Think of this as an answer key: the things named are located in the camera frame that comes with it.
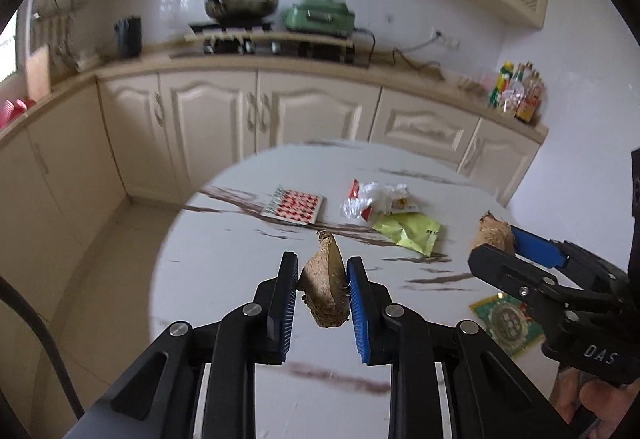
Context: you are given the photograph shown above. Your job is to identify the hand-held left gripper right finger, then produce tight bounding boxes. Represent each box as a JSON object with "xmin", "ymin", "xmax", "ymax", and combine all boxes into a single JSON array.
[{"xmin": 346, "ymin": 256, "xmax": 576, "ymax": 439}]

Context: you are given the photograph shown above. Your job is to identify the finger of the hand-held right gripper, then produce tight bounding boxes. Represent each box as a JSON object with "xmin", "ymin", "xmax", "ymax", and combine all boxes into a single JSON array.
[
  {"xmin": 510, "ymin": 224, "xmax": 626, "ymax": 291},
  {"xmin": 467, "ymin": 246, "xmax": 560, "ymax": 316}
]

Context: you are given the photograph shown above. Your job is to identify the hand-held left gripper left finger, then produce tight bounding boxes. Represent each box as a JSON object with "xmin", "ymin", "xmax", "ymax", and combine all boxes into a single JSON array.
[{"xmin": 67, "ymin": 251, "xmax": 301, "ymax": 439}]

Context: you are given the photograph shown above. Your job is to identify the brown husk piece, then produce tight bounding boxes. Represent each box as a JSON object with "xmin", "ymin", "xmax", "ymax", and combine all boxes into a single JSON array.
[
  {"xmin": 299, "ymin": 230, "xmax": 352, "ymax": 329},
  {"xmin": 472, "ymin": 211, "xmax": 516, "ymax": 255}
]

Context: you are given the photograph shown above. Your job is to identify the red checkered packet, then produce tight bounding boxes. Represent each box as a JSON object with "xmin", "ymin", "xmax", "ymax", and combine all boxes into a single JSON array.
[{"xmin": 260, "ymin": 186, "xmax": 326, "ymax": 226}]

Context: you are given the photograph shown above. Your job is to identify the person's right hand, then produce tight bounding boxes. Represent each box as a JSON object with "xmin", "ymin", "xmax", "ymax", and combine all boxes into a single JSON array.
[{"xmin": 550, "ymin": 361, "xmax": 640, "ymax": 435}]

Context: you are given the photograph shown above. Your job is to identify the green gold packet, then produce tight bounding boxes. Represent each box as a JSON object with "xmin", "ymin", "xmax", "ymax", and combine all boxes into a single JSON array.
[{"xmin": 469, "ymin": 294, "xmax": 546, "ymax": 360}]

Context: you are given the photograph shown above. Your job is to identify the yellow-green packet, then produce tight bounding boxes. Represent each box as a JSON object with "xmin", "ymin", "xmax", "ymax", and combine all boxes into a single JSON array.
[{"xmin": 372, "ymin": 212, "xmax": 442, "ymax": 257}]

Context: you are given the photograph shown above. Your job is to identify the white plastic bag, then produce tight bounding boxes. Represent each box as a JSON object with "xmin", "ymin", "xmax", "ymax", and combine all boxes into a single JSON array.
[{"xmin": 340, "ymin": 179, "xmax": 421, "ymax": 222}]

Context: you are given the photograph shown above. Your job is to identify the group of condiment bottles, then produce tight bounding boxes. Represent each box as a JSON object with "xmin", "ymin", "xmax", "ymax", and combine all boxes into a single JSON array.
[{"xmin": 490, "ymin": 60, "xmax": 547, "ymax": 124}]

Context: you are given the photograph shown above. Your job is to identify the cream kitchen base cabinets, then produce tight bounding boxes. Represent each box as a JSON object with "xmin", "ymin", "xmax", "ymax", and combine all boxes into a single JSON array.
[{"xmin": 0, "ymin": 31, "xmax": 548, "ymax": 320}]

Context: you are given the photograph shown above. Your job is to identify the gas stove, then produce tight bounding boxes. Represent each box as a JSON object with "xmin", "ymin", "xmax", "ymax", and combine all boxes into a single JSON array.
[{"xmin": 185, "ymin": 19, "xmax": 371, "ymax": 68}]

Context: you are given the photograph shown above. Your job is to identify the green electric cooker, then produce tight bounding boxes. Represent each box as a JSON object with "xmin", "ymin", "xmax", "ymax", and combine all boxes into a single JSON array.
[{"xmin": 284, "ymin": 0, "xmax": 357, "ymax": 36}]

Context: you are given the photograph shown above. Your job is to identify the dark wok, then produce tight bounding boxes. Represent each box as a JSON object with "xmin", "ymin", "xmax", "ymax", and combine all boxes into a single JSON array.
[{"xmin": 182, "ymin": 0, "xmax": 281, "ymax": 26}]

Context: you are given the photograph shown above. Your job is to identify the black knife block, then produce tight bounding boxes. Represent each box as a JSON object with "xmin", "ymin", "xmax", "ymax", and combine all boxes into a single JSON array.
[{"xmin": 114, "ymin": 16, "xmax": 142, "ymax": 58}]

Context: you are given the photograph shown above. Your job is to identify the red cups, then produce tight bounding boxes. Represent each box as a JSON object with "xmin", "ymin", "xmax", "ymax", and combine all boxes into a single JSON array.
[{"xmin": 0, "ymin": 99, "xmax": 31, "ymax": 130}]

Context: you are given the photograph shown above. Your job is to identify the wooden cutting board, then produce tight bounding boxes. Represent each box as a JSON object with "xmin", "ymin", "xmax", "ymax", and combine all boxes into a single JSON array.
[{"xmin": 26, "ymin": 44, "xmax": 52, "ymax": 100}]

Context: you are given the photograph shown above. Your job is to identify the white wall socket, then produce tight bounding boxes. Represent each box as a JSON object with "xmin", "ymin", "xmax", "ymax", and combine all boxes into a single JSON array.
[{"xmin": 432, "ymin": 30, "xmax": 461, "ymax": 50}]

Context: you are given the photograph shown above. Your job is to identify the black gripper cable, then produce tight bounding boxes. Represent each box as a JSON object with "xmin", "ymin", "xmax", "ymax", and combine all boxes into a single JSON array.
[{"xmin": 0, "ymin": 276, "xmax": 86, "ymax": 420}]

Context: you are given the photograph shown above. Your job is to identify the black power cable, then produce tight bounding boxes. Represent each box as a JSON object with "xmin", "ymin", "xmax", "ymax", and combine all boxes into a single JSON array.
[{"xmin": 350, "ymin": 26, "xmax": 446, "ymax": 82}]

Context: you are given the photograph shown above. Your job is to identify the wall utensil rack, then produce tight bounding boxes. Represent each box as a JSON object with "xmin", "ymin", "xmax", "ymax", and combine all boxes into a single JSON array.
[{"xmin": 32, "ymin": 0, "xmax": 86, "ymax": 70}]

